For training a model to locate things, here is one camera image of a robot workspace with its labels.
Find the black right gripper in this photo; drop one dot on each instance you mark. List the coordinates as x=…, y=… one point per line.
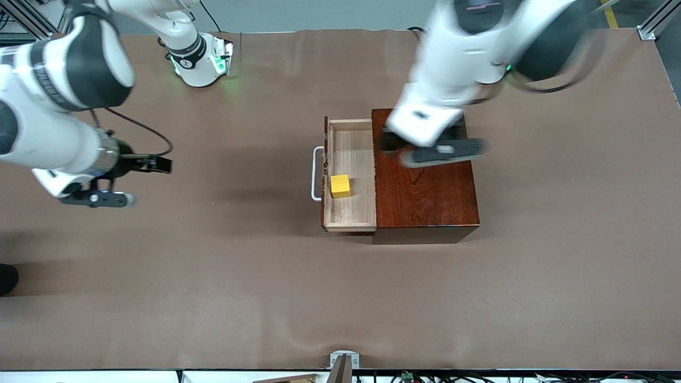
x=126, y=160

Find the yellow block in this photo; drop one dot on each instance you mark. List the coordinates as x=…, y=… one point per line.
x=340, y=186

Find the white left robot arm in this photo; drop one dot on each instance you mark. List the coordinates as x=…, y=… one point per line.
x=452, y=64

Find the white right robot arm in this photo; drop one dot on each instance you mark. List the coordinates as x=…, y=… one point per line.
x=32, y=138

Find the dark red wooden cabinet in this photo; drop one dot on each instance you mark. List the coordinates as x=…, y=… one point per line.
x=425, y=202

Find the brown table cover sheet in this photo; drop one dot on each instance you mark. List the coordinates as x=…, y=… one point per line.
x=213, y=266

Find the black round object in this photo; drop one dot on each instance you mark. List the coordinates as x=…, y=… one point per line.
x=6, y=279

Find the white table edge panel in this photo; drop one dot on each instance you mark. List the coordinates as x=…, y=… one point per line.
x=80, y=377
x=213, y=377

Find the green connector plug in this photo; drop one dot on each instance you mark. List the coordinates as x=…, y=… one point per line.
x=407, y=376

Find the aluminium frame profile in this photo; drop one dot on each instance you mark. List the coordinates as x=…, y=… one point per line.
x=654, y=21
x=26, y=21

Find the grey metal mounting bracket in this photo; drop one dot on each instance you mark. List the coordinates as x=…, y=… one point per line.
x=344, y=361

